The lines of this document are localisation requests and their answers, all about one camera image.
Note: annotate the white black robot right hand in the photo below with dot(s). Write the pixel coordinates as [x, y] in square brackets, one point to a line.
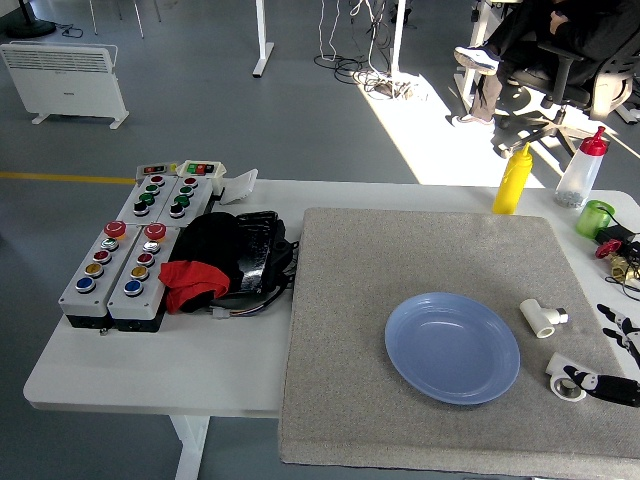
[612, 387]

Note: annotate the large white tee pipe fitting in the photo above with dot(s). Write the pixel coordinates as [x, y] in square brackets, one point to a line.
[557, 362]

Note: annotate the small white tee pipe fitting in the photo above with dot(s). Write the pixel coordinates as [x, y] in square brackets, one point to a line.
[535, 315]

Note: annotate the blue plate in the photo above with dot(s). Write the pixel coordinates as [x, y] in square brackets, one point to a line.
[452, 350]

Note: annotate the black power adapter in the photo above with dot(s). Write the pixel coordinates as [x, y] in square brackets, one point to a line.
[617, 232]

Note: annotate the green translucent cup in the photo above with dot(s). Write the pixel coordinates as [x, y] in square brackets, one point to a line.
[592, 217]

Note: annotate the clear squeeze bottle red cap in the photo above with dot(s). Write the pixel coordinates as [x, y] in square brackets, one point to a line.
[577, 175]

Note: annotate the yellow squeeze bottle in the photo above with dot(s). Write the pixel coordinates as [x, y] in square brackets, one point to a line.
[512, 185]

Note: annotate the grey-brown mat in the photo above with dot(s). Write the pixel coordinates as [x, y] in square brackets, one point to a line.
[375, 300]

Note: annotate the black office chair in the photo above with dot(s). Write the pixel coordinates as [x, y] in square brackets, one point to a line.
[575, 80]

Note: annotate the white desk leg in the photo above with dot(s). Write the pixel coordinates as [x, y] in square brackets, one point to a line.
[262, 40]
[397, 35]
[475, 55]

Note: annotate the person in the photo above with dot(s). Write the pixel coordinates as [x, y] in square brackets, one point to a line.
[545, 30]

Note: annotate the black plastic tray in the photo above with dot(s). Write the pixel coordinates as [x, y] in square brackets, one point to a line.
[257, 250]

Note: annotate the white plastic cover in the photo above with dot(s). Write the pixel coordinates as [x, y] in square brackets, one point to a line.
[239, 186]

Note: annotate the white table leg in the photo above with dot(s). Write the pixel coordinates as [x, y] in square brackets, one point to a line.
[190, 447]

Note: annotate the black cloth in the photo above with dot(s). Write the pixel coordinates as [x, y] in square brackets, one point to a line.
[210, 237]

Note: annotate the red cloth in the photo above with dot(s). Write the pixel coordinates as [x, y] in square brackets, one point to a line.
[192, 282]

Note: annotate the three-button control box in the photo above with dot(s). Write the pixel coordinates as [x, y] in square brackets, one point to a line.
[182, 200]
[145, 197]

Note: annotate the five-button control box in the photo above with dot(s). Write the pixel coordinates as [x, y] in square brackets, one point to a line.
[95, 280]
[140, 285]

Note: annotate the white panel heater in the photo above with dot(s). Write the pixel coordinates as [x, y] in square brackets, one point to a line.
[65, 80]

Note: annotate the black fan base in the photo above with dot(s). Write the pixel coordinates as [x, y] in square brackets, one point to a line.
[30, 25]

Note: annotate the white switch box red green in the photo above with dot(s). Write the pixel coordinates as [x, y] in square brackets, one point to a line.
[202, 169]

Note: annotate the small grey switch box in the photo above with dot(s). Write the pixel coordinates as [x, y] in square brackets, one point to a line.
[155, 170]

